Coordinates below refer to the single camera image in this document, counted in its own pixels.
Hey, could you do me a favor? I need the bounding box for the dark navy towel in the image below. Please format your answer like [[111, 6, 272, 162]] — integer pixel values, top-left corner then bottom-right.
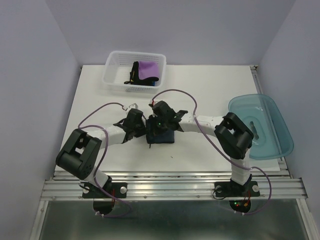
[[146, 120, 175, 146]]

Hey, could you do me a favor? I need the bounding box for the blue black towel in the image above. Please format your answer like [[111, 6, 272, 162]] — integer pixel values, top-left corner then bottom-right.
[[152, 79, 159, 87]]

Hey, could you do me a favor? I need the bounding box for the purple towel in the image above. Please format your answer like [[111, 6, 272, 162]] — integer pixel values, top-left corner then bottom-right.
[[138, 61, 160, 82]]

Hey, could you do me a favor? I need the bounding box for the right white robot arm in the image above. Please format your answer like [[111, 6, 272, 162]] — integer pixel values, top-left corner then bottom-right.
[[149, 100, 254, 195]]

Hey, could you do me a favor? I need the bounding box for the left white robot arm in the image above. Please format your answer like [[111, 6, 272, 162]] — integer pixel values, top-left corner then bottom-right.
[[55, 108, 146, 197]]

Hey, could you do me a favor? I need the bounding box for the white perforated plastic basket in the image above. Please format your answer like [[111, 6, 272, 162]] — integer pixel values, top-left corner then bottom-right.
[[101, 50, 167, 94]]

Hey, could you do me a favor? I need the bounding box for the translucent blue plastic bin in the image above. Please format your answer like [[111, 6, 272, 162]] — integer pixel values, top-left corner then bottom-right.
[[228, 94, 294, 161]]

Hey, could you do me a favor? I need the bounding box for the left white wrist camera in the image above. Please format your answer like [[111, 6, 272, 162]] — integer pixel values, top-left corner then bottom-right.
[[126, 103, 139, 111]]

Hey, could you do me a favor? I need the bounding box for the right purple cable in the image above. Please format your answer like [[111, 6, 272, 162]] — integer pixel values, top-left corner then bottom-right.
[[149, 89, 273, 216]]

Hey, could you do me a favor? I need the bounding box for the purple cable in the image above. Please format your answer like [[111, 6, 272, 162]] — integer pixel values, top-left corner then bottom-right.
[[77, 102, 133, 218], [149, 89, 273, 216]]

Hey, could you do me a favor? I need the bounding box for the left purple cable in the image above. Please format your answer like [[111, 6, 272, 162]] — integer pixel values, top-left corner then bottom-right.
[[77, 102, 133, 218]]

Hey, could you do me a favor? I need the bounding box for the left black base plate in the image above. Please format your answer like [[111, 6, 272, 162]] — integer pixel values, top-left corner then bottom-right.
[[79, 181, 127, 215]]

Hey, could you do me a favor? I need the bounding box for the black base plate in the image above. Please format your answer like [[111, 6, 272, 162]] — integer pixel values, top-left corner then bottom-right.
[[212, 180, 261, 214], [79, 181, 127, 215]]

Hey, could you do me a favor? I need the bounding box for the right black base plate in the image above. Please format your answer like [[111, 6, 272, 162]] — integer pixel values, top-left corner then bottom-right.
[[212, 180, 261, 214]]

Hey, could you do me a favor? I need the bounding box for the aluminium mounting rail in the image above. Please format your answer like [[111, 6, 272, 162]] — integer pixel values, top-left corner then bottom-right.
[[40, 171, 308, 201]]

